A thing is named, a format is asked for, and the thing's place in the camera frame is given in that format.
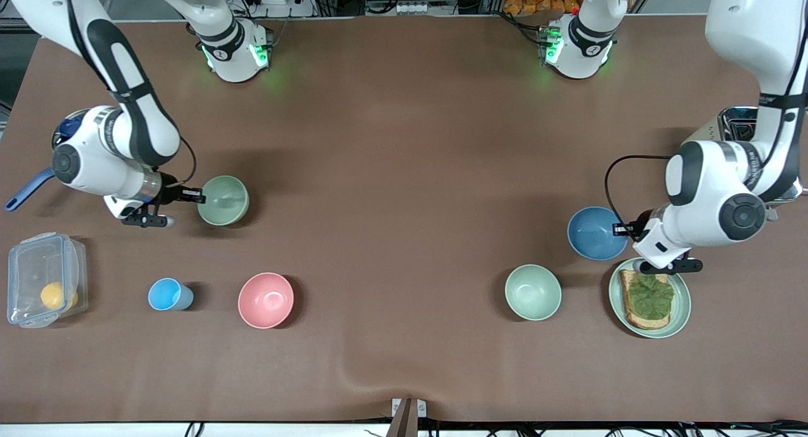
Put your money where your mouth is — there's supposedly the beige metal toaster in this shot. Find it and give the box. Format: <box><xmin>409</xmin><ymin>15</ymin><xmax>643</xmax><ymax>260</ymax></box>
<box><xmin>685</xmin><ymin>106</ymin><xmax>805</xmax><ymax>205</ymax></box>

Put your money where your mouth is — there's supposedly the toast slice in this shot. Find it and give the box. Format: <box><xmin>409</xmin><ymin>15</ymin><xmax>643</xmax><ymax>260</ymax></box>
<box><xmin>619</xmin><ymin>270</ymin><xmax>671</xmax><ymax>331</ymax></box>

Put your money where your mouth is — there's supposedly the green lettuce leaf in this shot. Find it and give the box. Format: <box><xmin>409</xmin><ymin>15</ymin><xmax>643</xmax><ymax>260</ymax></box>
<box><xmin>630</xmin><ymin>273</ymin><xmax>675</xmax><ymax>321</ymax></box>

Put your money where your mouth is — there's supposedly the blue bowl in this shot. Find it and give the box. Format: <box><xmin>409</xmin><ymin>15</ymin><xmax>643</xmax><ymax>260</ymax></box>
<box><xmin>567</xmin><ymin>207</ymin><xmax>629</xmax><ymax>261</ymax></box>

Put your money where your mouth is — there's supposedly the light blue cup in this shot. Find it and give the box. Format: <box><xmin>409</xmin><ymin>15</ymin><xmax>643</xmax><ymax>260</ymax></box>
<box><xmin>148</xmin><ymin>278</ymin><xmax>194</xmax><ymax>312</ymax></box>

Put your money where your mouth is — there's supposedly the green bowl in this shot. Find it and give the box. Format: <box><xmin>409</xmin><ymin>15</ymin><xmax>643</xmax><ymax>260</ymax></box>
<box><xmin>198</xmin><ymin>175</ymin><xmax>250</xmax><ymax>227</ymax></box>
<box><xmin>504</xmin><ymin>264</ymin><xmax>562</xmax><ymax>321</ymax></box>

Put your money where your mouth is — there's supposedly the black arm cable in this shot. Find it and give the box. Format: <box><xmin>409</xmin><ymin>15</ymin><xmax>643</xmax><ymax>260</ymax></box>
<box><xmin>179</xmin><ymin>136</ymin><xmax>198</xmax><ymax>188</ymax></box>
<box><xmin>605</xmin><ymin>155</ymin><xmax>673</xmax><ymax>229</ymax></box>

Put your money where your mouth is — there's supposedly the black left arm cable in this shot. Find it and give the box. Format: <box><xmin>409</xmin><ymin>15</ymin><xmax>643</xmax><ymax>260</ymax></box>
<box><xmin>605</xmin><ymin>155</ymin><xmax>673</xmax><ymax>229</ymax></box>

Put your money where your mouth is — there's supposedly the black saucepan blue handle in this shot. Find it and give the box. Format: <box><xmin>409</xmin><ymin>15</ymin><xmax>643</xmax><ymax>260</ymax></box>
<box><xmin>5</xmin><ymin>167</ymin><xmax>57</xmax><ymax>212</ymax></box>

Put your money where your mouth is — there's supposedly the glass lid blue knob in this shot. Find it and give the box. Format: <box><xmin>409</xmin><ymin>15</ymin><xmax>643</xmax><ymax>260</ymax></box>
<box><xmin>57</xmin><ymin>109</ymin><xmax>95</xmax><ymax>141</ymax></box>

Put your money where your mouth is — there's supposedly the clear plastic lidded container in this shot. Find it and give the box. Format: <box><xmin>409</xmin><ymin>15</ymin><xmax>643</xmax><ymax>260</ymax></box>
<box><xmin>7</xmin><ymin>232</ymin><xmax>88</xmax><ymax>329</ymax></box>

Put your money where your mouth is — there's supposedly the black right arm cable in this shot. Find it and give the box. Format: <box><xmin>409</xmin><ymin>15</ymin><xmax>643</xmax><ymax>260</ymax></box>
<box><xmin>179</xmin><ymin>136</ymin><xmax>198</xmax><ymax>188</ymax></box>

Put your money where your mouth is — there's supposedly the yellow lemon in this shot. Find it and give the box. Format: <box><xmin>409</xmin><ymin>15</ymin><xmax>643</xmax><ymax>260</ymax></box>
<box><xmin>40</xmin><ymin>282</ymin><xmax>80</xmax><ymax>311</ymax></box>

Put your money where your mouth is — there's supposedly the white power strip with plugs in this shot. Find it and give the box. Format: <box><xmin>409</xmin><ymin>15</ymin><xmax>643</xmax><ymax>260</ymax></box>
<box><xmin>243</xmin><ymin>0</ymin><xmax>316</xmax><ymax>18</ymax></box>

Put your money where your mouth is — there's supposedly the brown table cloth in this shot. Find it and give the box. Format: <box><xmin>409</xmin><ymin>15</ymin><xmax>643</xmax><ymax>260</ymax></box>
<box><xmin>0</xmin><ymin>15</ymin><xmax>808</xmax><ymax>423</ymax></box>

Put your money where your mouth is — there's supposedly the pink bowl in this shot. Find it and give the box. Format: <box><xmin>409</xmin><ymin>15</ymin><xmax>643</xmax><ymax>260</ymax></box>
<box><xmin>237</xmin><ymin>272</ymin><xmax>295</xmax><ymax>330</ymax></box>

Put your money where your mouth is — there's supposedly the metal table edge bracket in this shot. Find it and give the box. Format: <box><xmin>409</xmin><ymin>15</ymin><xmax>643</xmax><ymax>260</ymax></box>
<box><xmin>391</xmin><ymin>398</ymin><xmax>427</xmax><ymax>437</ymax></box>

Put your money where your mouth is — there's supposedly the green plate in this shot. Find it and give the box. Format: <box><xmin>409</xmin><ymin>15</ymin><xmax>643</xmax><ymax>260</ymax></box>
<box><xmin>609</xmin><ymin>257</ymin><xmax>692</xmax><ymax>339</ymax></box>

